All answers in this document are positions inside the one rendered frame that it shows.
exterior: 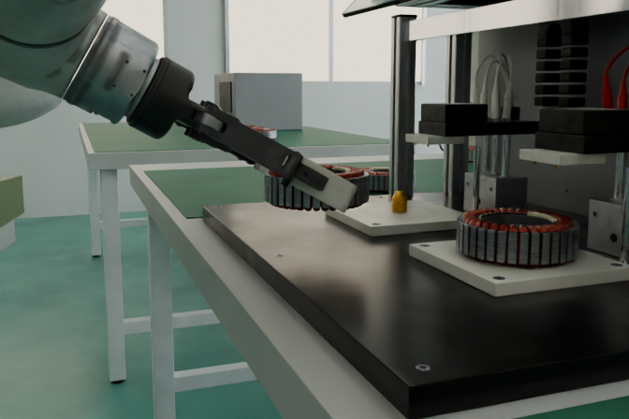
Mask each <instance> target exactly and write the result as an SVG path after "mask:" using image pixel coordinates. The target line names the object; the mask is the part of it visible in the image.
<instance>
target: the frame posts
mask: <svg viewBox="0 0 629 419"><path fill-rule="evenodd" d="M416 19H417V15H410V14H399V15H394V16H391V71H390V130H389V190H388V194H389V195H394V194H395V193H396V191H404V193H405V194H406V196H413V194H414V149H415V143H414V142H408V141H405V134H414V133H415V105H416V60H417V42H416V41H412V42H406V41H405V22H408V21H412V20H416ZM471 61H472V34H467V35H460V36H447V37H446V102H445V103H469V104H470V90H471ZM468 147H469V136H466V137H464V143H463V144H444V170H443V191H444V192H449V193H451V194H457V193H464V175H465V172H468Z"/></svg>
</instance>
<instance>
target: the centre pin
mask: <svg viewBox="0 0 629 419"><path fill-rule="evenodd" d="M392 212H397V213H405V212H407V196H406V194H405V193H404V191H396V193H395V194H394V195H393V197H392Z"/></svg>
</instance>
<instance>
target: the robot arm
mask: <svg viewBox="0 0 629 419"><path fill-rule="evenodd" d="M106 1H107V0H0V128H4V127H10V126H14V125H18V124H22V123H27V122H30V121H32V120H34V119H36V118H39V117H41V116H43V115H45V114H47V113H48V112H50V111H52V110H53V109H55V108H56V107H58V106H59V105H60V104H61V102H62V101H63V99H64V100H65V101H66V102H67V103H68V104H70V105H74V106H76V107H78V108H81V109H83V110H85V111H87V112H89V113H92V112H94V114H95V115H100V116H102V117H104V118H106V119H108V120H110V122H111V123H113V124H116V123H118V122H119V121H120V120H121V119H122V118H123V117H124V116H125V117H127V118H126V121H127V122H128V125H129V126H131V127H133V128H135V129H137V130H139V131H140V132H142V133H144V134H146V135H147V136H149V137H152V138H154V139H160V138H162V137H163V136H164V135H165V134H166V133H167V132H168V131H169V130H170V128H171V126H172V125H173V123H176V125H178V126H180V127H181V126H182V127H184V128H185V131H184V134H185V135H186V136H188V137H190V138H192V139H194V140H196V141H199V142H201V143H206V144H208V145H210V146H211V147H213V148H217V149H219V150H221V151H223V152H229V153H231V154H233V155H235V156H236V157H238V159H239V160H243V161H245V162H246V163H247V164H249V165H254V169H256V170H258V171H260V172H262V173H265V172H267V171H270V170H271V171H273V172H275V173H277V174H279V175H281V176H282V177H283V180H282V182H281V184H282V185H283V186H285V187H287V186H288V185H289V184H291V185H293V186H294V187H296V188H298V189H300V190H302V191H303V192H305V193H306V194H308V195H311V196H313V197H315V198H316V199H318V200H320V201H322V202H324V203H326V204H327V205H329V206H331V207H333V208H335V209H337V210H338V211H340V212H342V213H344V212H346V210H347V208H348V206H349V204H350V203H351V201H352V199H353V197H354V195H355V193H356V191H357V189H358V187H357V185H355V184H353V183H351V182H350V181H347V180H345V179H344V178H342V177H340V176H338V175H336V174H335V173H333V172H331V171H329V170H328V169H326V168H324V167H322V166H321V165H319V164H317V163H316V162H314V161H312V160H310V159H308V158H307V157H305V156H303V155H302V154H300V152H297V151H295V152H294V151H292V150H290V149H289V148H288V147H286V146H284V145H282V144H280V143H278V142H276V141H275V140H273V139H271V138H269V137H266V136H264V135H262V134H261V133H259V132H257V131H256V130H254V129H252V128H250V127H248V126H247V125H245V124H243V123H242V122H241V121H240V120H239V119H238V118H236V117H234V116H232V115H230V114H228V113H226V112H224V111H222V109H221V108H219V107H218V106H217V105H215V104H214V103H212V102H210V101H208V100H207V101H204V100H201V102H200V104H198V103H196V102H194V101H192V100H190V99H189V94H190V92H191V91H192V89H193V86H194V83H195V75H194V73H193V72H192V71H190V70H188V69H187V68H185V67H183V66H182V65H179V64H177V63H176V62H174V61H172V60H170V59H169V58H168V57H165V58H164V57H161V58H160V59H159V60H158V59H156V56H157V53H158V50H159V47H158V44H157V43H156V42H154V41H153V40H151V39H149V38H148V37H147V36H145V35H143V34H141V33H139V32H138V31H136V30H134V29H133V28H131V27H129V26H127V25H126V24H124V23H122V22H120V20H119V19H117V18H115V17H111V15H109V16H108V13H106V12H105V11H103V10H102V9H101V8H102V7H103V6H104V4H105V3H106ZM107 16H108V17H107ZM106 18H107V19H106ZM104 20H106V21H105V23H104V24H103V22H104ZM102 24H103V26H102ZM101 26H102V28H101ZM100 28H101V30H100ZM99 30H100V32H99V33H98V31H99ZM97 33H98V35H97ZM96 35H97V36H96ZM95 37H96V38H95ZM94 39H95V41H94ZM93 41H94V43H93ZM92 43H93V45H92ZM91 45H92V47H91ZM90 47H91V49H90ZM88 50H89V51H88ZM87 51H88V53H87ZM86 53H87V55H86ZM85 55H86V57H85ZM84 57H85V58H84ZM83 58H84V60H83ZM82 60H83V62H82ZM81 62H82V64H81ZM80 64H81V65H80ZM79 66H80V68H79ZM78 68H79V70H78ZM77 70H78V72H77ZM76 72H77V74H76ZM75 74H76V76H75V77H74V75H75ZM73 77H74V79H73ZM72 79H73V80H72ZM71 81H72V82H71ZM70 82H71V84H70ZM282 166H283V168H282Z"/></svg>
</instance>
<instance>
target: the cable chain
mask: <svg viewBox="0 0 629 419"><path fill-rule="evenodd" d="M586 34H589V24H588V21H587V18H584V19H577V20H570V21H563V22H550V23H543V24H539V28H538V33H537V36H539V38H538V39H537V47H546V48H555V47H561V46H562V45H587V44H588V43H589V36H588V35H586ZM587 56H588V48H585V47H567V48H561V49H560V50H553V49H543V50H537V51H536V58H537V59H561V58H562V57H566V58H580V57H587ZM585 69H587V60H561V61H541V62H536V70H537V71H560V70H585ZM586 78H587V73H585V72H563V73H537V74H535V82H585V81H586ZM534 93H535V94H586V85H535V89H534ZM534 105H535V106H540V107H539V109H541V108H578V107H585V98H584V97H556V96H537V97H535V98H534ZM554 106H558V107H554Z"/></svg>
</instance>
